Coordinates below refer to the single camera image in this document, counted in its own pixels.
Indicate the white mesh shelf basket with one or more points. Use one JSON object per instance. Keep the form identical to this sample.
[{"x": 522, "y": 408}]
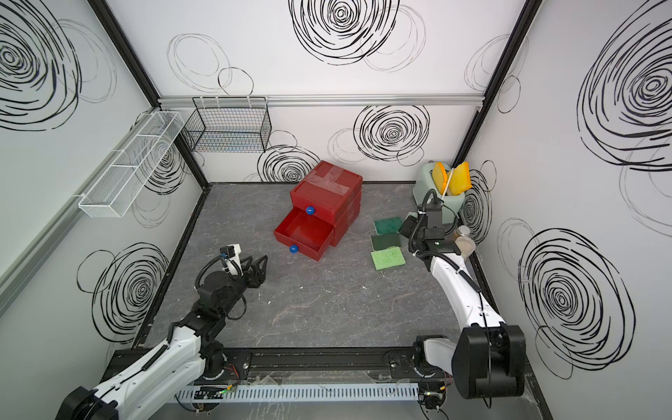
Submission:
[{"x": 148, "y": 161}]

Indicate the red drawer cabinet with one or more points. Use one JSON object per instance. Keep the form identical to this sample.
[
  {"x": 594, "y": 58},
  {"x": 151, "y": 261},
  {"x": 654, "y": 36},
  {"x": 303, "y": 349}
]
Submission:
[{"x": 334, "y": 178}]

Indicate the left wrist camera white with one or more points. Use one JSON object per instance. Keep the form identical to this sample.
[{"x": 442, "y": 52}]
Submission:
[{"x": 230, "y": 256}]

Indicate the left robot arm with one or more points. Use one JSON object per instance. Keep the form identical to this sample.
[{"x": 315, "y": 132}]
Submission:
[{"x": 189, "y": 351}]

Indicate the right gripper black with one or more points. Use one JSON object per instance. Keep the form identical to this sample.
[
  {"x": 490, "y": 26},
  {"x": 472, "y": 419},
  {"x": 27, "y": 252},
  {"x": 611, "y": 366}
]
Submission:
[{"x": 408, "y": 225}]

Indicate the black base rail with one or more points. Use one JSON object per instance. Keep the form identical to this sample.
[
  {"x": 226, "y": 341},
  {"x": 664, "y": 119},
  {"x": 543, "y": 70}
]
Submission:
[{"x": 247, "y": 364}]

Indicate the light green sponge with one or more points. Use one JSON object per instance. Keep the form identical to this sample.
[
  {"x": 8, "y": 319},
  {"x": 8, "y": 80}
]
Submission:
[{"x": 389, "y": 258}]

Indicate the left yellow toast slice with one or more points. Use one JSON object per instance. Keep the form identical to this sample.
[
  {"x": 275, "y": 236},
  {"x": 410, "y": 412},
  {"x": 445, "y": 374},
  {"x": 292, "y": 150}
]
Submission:
[{"x": 440, "y": 177}]

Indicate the yellow toast slice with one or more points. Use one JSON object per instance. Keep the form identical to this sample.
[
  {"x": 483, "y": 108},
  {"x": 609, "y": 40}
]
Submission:
[
  {"x": 460, "y": 180},
  {"x": 440, "y": 177}
]

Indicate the dark green sponge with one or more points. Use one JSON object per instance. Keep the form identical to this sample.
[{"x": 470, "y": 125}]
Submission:
[{"x": 388, "y": 225}]

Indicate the clear jar with grains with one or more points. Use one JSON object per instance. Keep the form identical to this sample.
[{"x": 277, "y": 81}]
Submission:
[{"x": 464, "y": 241}]

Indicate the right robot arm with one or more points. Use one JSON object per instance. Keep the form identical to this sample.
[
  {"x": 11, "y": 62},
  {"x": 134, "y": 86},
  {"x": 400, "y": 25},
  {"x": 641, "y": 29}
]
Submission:
[{"x": 489, "y": 358}]

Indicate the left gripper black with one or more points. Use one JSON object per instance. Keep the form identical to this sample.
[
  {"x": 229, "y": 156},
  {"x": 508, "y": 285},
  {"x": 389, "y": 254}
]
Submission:
[{"x": 258, "y": 276}]

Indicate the black wire basket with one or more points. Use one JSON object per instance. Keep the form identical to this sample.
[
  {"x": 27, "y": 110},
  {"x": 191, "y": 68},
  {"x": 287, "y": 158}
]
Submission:
[{"x": 238, "y": 124}]

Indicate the grey slotted cable duct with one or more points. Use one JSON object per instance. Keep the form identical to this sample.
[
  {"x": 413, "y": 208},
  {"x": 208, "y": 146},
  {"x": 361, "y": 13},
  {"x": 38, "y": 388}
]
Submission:
[{"x": 370, "y": 392}]

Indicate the mint green toaster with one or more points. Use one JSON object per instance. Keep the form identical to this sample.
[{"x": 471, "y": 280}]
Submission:
[{"x": 451, "y": 203}]

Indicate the right yellow toast slice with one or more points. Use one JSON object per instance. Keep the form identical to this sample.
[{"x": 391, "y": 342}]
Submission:
[{"x": 460, "y": 180}]

